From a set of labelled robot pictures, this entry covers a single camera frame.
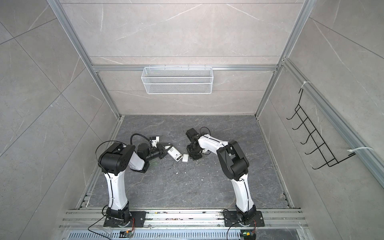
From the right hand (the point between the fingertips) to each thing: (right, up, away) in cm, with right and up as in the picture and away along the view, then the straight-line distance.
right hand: (187, 154), depth 97 cm
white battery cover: (-1, -2, -2) cm, 3 cm away
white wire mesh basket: (-7, +50, +4) cm, 51 cm away
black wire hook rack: (+60, +9, -34) cm, 70 cm away
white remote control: (-8, +1, -4) cm, 9 cm away
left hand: (-9, +7, -3) cm, 12 cm away
